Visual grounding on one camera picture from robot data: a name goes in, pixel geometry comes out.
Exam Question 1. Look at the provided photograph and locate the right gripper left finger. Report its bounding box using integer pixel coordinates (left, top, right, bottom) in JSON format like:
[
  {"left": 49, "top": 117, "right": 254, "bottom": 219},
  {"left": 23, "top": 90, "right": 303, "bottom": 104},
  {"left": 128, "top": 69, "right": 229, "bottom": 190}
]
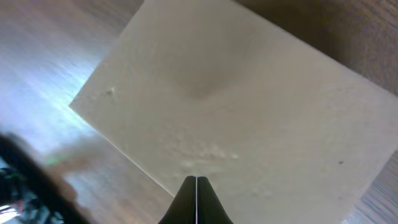
[{"left": 159, "top": 176, "right": 197, "bottom": 224}]

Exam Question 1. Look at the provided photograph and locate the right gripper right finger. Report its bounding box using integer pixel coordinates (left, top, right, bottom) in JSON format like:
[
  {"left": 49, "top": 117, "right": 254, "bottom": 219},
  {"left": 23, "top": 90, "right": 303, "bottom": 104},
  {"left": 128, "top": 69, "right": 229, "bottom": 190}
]
[{"left": 197, "top": 177, "right": 233, "bottom": 224}]

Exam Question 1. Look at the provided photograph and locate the brown cardboard box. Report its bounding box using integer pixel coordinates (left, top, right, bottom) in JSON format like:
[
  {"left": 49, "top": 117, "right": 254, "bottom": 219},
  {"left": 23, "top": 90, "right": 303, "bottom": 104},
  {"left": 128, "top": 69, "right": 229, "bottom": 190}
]
[{"left": 70, "top": 0, "right": 397, "bottom": 223}]

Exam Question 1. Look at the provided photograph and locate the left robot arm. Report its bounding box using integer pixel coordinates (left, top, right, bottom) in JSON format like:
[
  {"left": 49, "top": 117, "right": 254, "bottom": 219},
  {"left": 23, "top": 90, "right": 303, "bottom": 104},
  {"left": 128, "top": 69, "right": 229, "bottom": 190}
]
[{"left": 1, "top": 134, "right": 89, "bottom": 224}]

